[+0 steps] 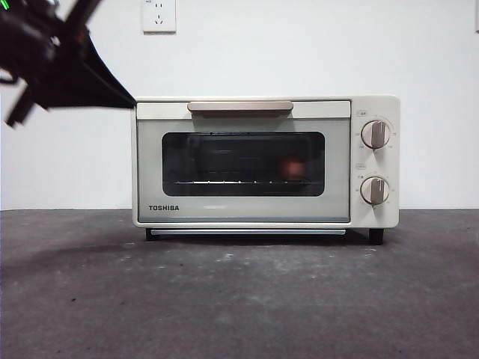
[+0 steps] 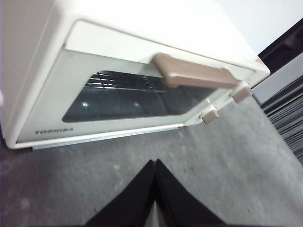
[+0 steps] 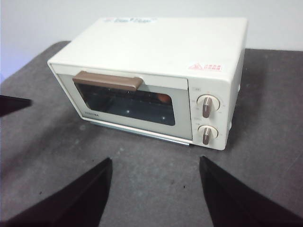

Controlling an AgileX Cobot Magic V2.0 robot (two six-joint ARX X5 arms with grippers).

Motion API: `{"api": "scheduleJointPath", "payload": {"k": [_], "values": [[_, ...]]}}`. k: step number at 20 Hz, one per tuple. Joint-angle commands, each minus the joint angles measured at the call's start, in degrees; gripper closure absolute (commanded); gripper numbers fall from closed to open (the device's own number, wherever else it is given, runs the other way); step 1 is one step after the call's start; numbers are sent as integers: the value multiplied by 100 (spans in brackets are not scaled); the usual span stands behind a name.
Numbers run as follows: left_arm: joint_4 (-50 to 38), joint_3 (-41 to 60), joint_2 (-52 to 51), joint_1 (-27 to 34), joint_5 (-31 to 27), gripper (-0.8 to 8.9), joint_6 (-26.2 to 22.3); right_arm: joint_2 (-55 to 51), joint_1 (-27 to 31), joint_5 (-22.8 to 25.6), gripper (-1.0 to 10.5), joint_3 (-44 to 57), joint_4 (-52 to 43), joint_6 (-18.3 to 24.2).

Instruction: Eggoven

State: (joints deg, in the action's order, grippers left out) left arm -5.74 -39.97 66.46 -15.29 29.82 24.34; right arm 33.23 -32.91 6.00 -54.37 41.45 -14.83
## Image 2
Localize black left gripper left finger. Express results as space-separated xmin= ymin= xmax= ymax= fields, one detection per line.
xmin=84 ymin=159 xmax=156 ymax=227

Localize silver oven crumb tray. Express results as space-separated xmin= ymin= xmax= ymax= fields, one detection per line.
xmin=32 ymin=125 xmax=178 ymax=151

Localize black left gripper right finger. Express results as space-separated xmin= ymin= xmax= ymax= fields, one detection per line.
xmin=155 ymin=159 xmax=226 ymax=227

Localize metal wire oven rack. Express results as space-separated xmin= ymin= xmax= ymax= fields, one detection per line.
xmin=85 ymin=71 xmax=168 ymax=92

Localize cream and beige oven knob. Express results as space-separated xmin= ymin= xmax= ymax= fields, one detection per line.
xmin=231 ymin=84 xmax=252 ymax=104
xmin=200 ymin=108 xmax=220 ymax=124

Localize cream Toshiba toaster oven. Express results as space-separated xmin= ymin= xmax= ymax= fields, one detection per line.
xmin=0 ymin=0 xmax=271 ymax=152

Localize oven door with beige handle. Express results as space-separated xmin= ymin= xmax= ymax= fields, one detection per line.
xmin=15 ymin=18 xmax=258 ymax=145

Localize dark ridged panel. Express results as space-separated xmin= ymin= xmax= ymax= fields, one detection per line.
xmin=260 ymin=78 xmax=303 ymax=166

